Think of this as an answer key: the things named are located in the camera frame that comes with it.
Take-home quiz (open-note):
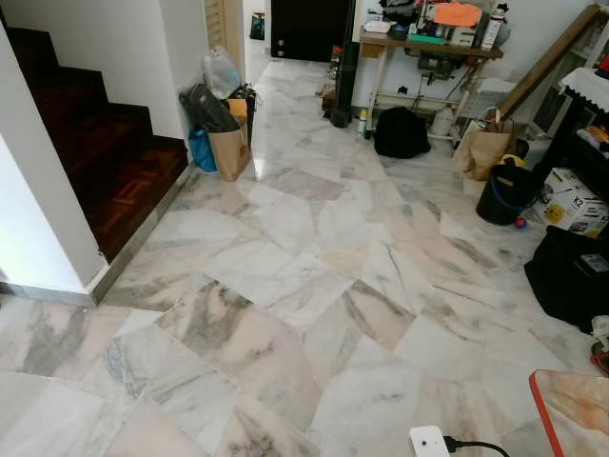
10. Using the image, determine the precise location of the white printed cardboard box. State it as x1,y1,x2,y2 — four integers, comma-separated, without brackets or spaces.
531,168,609,239

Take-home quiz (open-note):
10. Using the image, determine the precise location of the large black bag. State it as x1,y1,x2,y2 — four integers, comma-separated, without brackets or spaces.
523,225,609,334

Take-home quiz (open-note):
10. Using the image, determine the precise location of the black cabinet with lace cloth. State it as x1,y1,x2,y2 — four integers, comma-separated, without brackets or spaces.
557,67,609,203

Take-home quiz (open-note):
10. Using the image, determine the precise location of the black bucket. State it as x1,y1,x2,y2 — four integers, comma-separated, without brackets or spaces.
476,155,540,228

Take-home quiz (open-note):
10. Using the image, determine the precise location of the brown paper bag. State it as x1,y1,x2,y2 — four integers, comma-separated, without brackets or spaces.
207,98,253,183
455,108,516,183

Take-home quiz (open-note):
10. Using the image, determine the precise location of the long wooden plank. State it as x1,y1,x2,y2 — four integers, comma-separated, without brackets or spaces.
495,4,609,121

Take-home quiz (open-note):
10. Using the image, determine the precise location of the white plastic basket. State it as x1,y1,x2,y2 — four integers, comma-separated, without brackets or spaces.
464,77,521,121

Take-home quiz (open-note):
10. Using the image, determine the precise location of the marble folding table red edge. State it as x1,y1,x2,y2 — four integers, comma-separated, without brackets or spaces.
529,369,609,457

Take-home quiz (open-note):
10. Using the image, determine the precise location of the black backpack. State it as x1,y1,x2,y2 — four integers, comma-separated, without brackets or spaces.
373,106,432,160

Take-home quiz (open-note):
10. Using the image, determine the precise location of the cluttered wooden work shelf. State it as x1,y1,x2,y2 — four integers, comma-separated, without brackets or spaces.
359,29,505,146

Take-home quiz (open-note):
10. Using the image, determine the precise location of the orange cloth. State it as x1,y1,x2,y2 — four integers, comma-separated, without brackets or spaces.
433,2,484,29

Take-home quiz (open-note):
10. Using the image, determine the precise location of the black tower fan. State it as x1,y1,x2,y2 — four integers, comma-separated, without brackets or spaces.
329,41,362,129

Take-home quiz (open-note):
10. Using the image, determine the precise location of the blue bag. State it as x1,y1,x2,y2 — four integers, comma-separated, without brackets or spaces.
187,128,219,174

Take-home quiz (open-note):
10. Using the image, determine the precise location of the white plastic bag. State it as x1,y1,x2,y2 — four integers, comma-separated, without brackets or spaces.
203,47,242,100

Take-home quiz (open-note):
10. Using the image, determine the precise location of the flat black bag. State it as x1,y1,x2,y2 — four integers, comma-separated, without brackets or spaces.
180,83,241,135

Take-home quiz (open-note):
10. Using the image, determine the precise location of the dark wooden staircase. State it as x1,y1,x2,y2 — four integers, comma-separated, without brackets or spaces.
0,27,190,265

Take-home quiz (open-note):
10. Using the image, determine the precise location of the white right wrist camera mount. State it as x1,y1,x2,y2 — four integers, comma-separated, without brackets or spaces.
409,426,451,457

